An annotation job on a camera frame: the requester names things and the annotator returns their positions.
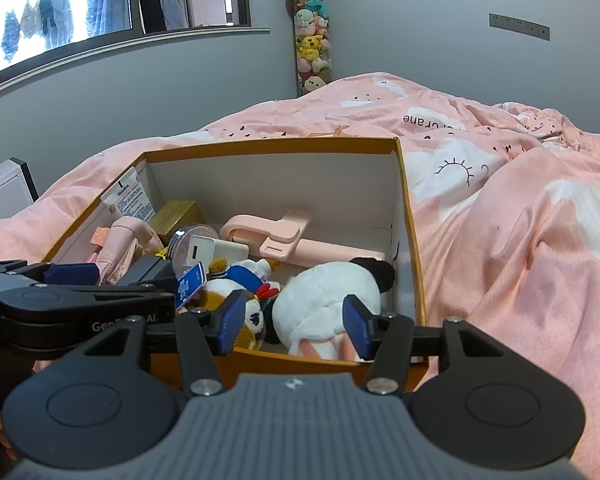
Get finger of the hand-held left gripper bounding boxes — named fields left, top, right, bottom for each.
left=0, top=280, right=177, bottom=323
left=0, top=259, right=101, bottom=287

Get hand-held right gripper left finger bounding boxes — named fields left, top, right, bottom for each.
left=82, top=290, right=248, bottom=397

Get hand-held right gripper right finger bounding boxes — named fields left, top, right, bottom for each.
left=342, top=294, right=511, bottom=395

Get white plush toy pink stripes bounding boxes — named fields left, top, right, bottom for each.
left=271, top=256, right=397, bottom=362

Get gold box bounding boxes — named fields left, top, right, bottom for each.
left=147, top=200, right=206, bottom=243

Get orange cardboard box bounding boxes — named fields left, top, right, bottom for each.
left=40, top=136, right=429, bottom=393

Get brown white plush dog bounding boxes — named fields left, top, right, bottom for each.
left=187, top=287, right=267, bottom=352

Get blue white plush duck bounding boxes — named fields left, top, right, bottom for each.
left=207, top=257, right=283, bottom=306

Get pink fabric pouch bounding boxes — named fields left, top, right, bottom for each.
left=96, top=216, right=166, bottom=286

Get blue paper tag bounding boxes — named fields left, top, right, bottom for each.
left=174, top=261, right=207, bottom=312

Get white charger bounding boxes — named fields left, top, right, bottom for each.
left=187, top=234, right=248, bottom=276

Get round clear lid jar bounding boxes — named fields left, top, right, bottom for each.
left=167, top=224, right=221, bottom=273

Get white printed packet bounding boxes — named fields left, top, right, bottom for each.
left=101, top=166, right=156, bottom=222

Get white cabinet black edge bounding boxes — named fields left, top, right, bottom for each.
left=0, top=157, right=41, bottom=231

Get pink printed blanket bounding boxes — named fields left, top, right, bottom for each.
left=0, top=72, right=600, bottom=461

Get row of hanging clothes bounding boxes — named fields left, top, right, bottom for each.
left=0, top=0, right=191, bottom=61

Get clear tube of plush toys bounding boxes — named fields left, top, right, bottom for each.
left=292, top=0, right=335, bottom=97

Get wall socket strip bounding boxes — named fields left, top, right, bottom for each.
left=488, top=12, right=551, bottom=41

